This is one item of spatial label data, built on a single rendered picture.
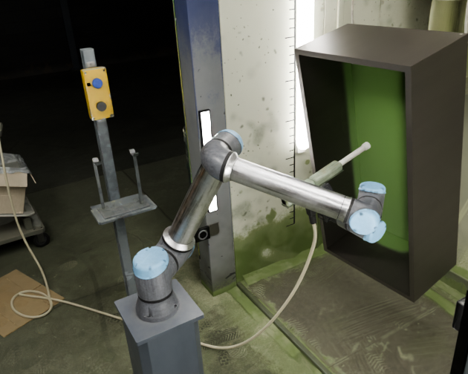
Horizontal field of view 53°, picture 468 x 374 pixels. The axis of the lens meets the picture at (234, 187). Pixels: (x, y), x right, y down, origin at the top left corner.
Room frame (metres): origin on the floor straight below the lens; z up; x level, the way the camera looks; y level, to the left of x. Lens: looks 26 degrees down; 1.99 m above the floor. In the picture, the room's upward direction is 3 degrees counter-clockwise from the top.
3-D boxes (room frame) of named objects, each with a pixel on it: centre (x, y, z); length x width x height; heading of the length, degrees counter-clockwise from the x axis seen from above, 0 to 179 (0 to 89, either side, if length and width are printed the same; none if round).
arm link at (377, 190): (1.44, -0.48, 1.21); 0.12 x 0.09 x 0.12; 157
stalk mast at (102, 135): (2.45, 0.71, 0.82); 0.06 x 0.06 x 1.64; 29
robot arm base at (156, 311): (1.62, 0.37, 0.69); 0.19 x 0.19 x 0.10
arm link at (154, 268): (1.63, 0.36, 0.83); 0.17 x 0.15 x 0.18; 157
